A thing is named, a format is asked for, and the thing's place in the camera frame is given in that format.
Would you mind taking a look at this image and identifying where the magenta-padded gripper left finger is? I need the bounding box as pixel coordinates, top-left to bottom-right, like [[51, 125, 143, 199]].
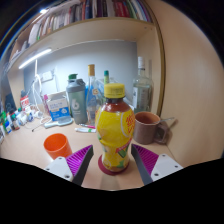
[[44, 144, 95, 187]]

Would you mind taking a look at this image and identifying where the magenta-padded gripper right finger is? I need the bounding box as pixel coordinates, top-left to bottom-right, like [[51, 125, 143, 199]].
[[130, 143, 184, 186]]

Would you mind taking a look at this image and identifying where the yellow drink bottle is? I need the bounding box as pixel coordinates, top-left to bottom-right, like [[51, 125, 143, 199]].
[[94, 82, 136, 173]]

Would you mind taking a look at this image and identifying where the orange plastic cup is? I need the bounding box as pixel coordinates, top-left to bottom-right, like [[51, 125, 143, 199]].
[[43, 132, 73, 161]]

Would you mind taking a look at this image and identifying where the brown mug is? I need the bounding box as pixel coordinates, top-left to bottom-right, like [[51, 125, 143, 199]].
[[133, 111, 171, 145]]

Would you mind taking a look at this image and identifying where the white tube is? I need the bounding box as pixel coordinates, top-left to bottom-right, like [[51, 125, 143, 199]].
[[73, 127, 98, 134]]

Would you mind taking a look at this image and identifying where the pink pen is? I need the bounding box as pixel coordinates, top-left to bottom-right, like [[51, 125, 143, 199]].
[[78, 123, 97, 129]]

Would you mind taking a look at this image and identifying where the blue and white carton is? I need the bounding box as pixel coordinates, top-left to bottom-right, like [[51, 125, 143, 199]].
[[46, 94, 72, 122]]

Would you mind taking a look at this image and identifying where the grey shaker bottle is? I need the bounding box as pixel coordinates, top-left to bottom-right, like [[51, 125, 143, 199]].
[[65, 78, 89, 125]]

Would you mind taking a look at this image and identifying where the yellow-capped clear bottle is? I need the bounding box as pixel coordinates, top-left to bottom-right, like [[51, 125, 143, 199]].
[[85, 63, 100, 125]]

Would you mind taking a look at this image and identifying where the magenta pouch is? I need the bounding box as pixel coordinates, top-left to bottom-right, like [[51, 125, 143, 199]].
[[42, 93, 51, 108]]

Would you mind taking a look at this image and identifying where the red and white canister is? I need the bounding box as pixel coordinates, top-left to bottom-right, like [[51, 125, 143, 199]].
[[19, 94, 31, 111]]

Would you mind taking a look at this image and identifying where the tall green bottle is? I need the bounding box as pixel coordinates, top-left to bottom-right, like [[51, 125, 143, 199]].
[[67, 73, 79, 83]]

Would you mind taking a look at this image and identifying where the green-capped clear bottle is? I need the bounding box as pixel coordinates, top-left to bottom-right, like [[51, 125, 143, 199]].
[[102, 69, 111, 87]]

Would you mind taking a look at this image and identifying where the under-shelf light bar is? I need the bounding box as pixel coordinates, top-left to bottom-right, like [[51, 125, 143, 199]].
[[18, 48, 53, 70]]

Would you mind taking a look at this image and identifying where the wooden shelf unit with books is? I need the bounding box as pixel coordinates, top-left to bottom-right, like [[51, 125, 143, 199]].
[[6, 0, 166, 114]]

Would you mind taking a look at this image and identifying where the white wall power socket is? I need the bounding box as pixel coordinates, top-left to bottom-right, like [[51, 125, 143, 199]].
[[39, 69, 56, 83]]

